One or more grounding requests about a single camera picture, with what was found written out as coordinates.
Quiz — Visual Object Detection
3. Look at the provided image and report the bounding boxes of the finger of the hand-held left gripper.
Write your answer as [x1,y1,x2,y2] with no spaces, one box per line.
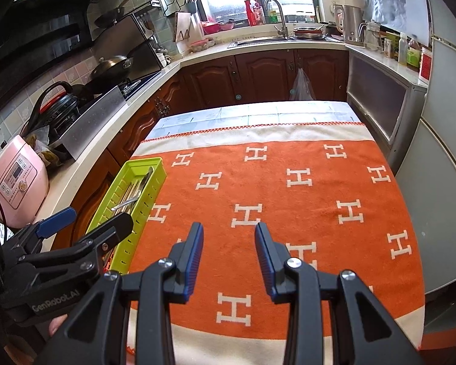
[11,206,78,254]
[18,211,135,266]

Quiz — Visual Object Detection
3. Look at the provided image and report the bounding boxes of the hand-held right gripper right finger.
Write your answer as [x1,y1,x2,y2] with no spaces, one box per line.
[254,223,422,365]

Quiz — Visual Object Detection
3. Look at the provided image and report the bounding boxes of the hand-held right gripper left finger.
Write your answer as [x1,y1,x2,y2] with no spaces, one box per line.
[34,223,206,365]

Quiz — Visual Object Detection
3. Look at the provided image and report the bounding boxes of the large long-handled steel spoon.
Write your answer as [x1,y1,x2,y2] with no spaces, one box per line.
[111,171,154,212]

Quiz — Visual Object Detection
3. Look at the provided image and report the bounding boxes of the cream red-striped chopstick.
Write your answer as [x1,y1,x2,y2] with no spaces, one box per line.
[102,249,118,273]

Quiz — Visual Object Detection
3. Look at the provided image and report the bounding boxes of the green plastic utensil tray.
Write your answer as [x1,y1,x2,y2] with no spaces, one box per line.
[84,157,168,274]

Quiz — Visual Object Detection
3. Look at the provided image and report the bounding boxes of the person's left hand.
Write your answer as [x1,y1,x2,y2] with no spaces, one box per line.
[47,314,69,337]

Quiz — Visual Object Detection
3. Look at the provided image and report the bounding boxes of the pink rice cooker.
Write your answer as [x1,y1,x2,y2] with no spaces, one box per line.
[0,134,50,229]

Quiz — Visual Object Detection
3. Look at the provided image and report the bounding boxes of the orange printed blanket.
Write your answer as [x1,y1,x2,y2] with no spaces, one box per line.
[126,123,426,365]

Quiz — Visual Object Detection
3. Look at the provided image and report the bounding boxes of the steel splash guard plate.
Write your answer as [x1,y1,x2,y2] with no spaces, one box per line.
[61,85,127,160]

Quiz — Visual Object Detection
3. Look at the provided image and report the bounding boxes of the black pressure cooker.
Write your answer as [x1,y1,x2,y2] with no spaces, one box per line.
[25,81,80,137]

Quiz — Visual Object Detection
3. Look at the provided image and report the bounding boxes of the pale checked tablecloth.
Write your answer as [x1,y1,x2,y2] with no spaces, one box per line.
[146,101,365,141]

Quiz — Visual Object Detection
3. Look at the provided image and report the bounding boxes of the black wok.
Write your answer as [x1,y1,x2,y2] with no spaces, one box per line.
[89,55,133,80]

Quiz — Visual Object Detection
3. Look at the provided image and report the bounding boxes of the hanging clear plastic bag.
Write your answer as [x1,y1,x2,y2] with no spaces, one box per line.
[289,69,315,101]

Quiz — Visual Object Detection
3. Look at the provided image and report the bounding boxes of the brown wooden kitchen cabinets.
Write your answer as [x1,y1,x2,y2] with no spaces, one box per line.
[53,47,350,252]

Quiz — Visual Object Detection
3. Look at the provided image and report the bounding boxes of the black range hood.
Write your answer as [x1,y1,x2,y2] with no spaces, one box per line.
[0,0,115,80]

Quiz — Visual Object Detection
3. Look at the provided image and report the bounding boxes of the hanging frying pan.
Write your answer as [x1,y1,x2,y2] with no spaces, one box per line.
[95,5,132,28]

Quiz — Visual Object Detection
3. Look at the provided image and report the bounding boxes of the wooden cutting board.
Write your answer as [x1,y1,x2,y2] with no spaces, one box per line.
[174,11,206,52]

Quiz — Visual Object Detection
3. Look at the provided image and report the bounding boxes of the steel kitchen sink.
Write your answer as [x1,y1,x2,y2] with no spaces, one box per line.
[228,38,289,48]

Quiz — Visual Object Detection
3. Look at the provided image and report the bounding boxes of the pink plastic basin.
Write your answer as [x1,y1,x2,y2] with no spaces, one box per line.
[201,21,234,35]

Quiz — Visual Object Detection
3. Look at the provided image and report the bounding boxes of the stack of dishes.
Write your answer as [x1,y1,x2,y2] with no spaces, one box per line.
[292,26,325,40]

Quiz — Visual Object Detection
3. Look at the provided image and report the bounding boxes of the grey refrigerator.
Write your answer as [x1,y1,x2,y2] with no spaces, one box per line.
[393,0,456,293]

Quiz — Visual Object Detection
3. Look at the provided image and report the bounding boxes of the steel kitchen faucet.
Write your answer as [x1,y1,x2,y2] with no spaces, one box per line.
[264,0,289,40]

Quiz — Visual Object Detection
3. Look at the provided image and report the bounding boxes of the glass pitcher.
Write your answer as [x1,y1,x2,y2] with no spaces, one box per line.
[359,19,382,51]

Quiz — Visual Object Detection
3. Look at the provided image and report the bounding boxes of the steel electric kettle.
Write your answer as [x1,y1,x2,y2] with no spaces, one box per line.
[334,4,363,46]

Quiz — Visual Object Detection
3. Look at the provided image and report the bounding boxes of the clear plastic bottle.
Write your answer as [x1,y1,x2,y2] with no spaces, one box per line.
[398,32,409,65]

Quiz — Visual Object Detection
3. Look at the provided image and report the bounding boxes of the red canister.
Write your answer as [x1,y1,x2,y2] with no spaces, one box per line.
[419,47,434,82]

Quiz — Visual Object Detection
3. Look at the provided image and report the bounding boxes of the cooking oil bottle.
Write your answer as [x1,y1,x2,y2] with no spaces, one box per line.
[406,38,422,71]

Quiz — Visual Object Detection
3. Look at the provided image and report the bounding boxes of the translucent plastic sheet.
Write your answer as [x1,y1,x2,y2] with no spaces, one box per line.
[361,0,430,46]

